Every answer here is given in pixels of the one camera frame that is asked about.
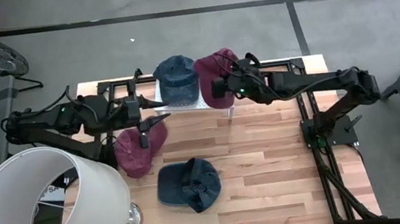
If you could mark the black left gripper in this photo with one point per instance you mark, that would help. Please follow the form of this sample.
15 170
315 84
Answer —
144 140

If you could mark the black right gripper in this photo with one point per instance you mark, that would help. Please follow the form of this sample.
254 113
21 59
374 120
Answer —
219 87

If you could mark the maroon baseball cap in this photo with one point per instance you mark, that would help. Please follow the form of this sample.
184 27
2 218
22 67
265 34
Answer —
132 159
206 76

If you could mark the navy denim baseball cap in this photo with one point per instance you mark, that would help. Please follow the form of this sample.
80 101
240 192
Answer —
176 80
188 185

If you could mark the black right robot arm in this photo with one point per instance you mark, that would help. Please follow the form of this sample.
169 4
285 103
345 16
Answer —
315 79

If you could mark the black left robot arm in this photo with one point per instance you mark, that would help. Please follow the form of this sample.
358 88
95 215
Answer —
42 119

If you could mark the white perforated metal rack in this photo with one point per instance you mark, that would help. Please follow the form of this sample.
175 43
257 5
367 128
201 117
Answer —
184 108

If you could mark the black clamp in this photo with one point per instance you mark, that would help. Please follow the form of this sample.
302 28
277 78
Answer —
251 57
137 75

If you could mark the white lamp shade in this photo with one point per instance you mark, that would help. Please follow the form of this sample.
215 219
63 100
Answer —
99 202

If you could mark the white printed label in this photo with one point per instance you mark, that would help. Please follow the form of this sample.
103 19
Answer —
56 193

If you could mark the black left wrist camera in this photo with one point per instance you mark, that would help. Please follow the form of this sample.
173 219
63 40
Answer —
132 109

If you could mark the black aluminium table frame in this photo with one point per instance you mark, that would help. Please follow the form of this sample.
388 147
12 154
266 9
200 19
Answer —
294 61

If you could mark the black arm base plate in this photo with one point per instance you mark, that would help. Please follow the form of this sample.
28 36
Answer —
342 134

